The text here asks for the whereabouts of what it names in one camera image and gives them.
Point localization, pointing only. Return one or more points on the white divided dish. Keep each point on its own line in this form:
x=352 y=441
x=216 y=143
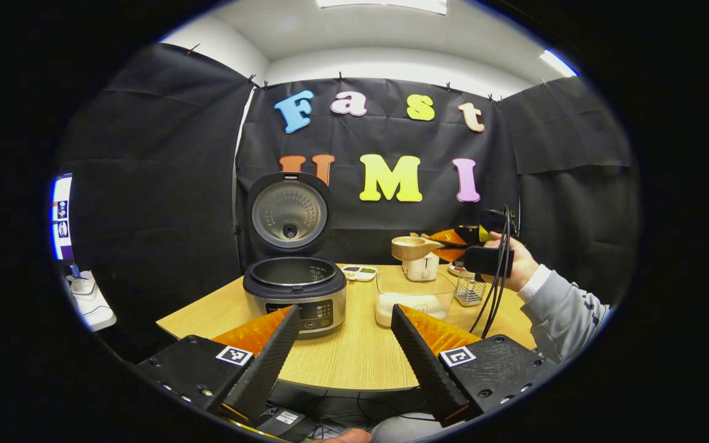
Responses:
x=359 y=272

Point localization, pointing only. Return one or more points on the white plate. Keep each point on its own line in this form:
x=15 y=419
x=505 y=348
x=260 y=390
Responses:
x=456 y=269

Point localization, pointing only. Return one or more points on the white wall poster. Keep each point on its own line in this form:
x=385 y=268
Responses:
x=62 y=218

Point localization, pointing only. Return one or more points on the white toaster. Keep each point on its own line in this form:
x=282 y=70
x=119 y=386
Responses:
x=421 y=269

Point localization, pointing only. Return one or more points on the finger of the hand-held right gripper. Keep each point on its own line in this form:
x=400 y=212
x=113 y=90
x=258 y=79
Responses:
x=450 y=237
x=453 y=255

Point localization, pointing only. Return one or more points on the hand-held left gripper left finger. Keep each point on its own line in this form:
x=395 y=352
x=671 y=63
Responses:
x=265 y=363

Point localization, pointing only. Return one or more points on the person's grey trousers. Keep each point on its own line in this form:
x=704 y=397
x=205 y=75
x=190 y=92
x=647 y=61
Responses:
x=404 y=431

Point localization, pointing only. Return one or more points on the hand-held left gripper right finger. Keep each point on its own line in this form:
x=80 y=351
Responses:
x=425 y=366

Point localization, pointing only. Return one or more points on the clear container of rice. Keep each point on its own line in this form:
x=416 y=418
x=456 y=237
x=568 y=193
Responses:
x=413 y=298

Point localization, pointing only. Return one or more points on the small ceiling light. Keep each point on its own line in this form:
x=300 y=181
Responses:
x=559 y=63

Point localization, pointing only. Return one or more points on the wooden spoon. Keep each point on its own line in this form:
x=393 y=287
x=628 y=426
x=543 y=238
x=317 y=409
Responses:
x=413 y=248

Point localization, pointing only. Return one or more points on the black backdrop cloth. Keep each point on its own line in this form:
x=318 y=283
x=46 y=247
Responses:
x=157 y=184

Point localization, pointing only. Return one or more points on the long ceiling light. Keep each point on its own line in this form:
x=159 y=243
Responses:
x=385 y=5

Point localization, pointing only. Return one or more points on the white plastic device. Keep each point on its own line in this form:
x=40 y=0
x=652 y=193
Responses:
x=90 y=301

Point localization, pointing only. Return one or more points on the black silver rice cooker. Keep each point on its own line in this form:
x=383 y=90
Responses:
x=296 y=289

